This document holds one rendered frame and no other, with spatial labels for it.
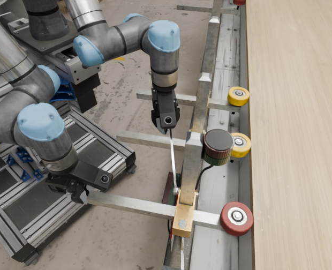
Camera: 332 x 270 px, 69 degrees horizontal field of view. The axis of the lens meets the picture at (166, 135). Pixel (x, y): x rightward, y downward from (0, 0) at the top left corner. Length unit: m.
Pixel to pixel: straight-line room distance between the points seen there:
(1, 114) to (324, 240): 0.78
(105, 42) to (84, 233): 1.26
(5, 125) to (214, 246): 0.72
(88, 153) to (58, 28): 0.87
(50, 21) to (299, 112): 0.98
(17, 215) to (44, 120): 1.16
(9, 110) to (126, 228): 1.18
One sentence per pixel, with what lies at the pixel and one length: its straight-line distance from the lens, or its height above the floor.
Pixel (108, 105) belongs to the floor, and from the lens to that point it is 2.32.
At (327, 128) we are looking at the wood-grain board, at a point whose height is 0.90.
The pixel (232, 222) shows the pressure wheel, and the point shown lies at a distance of 0.66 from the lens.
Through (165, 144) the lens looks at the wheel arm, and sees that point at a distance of 0.84.
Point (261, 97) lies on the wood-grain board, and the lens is 1.01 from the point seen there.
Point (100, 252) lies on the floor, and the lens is 1.61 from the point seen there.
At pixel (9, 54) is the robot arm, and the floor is 1.23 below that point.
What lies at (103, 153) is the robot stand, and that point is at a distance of 1.67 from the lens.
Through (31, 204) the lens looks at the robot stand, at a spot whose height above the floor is 0.21.
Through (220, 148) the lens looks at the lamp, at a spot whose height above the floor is 1.14.
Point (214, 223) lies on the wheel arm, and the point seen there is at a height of 0.86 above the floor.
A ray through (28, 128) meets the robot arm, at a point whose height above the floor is 1.17.
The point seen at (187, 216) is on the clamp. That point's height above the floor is 0.87.
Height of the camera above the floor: 1.50
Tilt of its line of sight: 49 degrees down
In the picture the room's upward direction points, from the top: straight up
